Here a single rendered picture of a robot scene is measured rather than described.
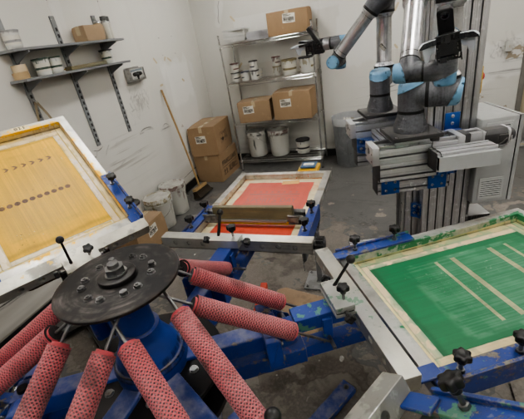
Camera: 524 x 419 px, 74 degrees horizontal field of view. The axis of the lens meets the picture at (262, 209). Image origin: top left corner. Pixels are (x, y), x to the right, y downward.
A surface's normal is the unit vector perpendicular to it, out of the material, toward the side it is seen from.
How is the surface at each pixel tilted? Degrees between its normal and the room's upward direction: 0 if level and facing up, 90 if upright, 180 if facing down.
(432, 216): 90
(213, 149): 90
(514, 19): 90
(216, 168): 90
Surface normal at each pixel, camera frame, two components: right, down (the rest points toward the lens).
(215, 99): -0.30, 0.47
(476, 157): -0.01, 0.45
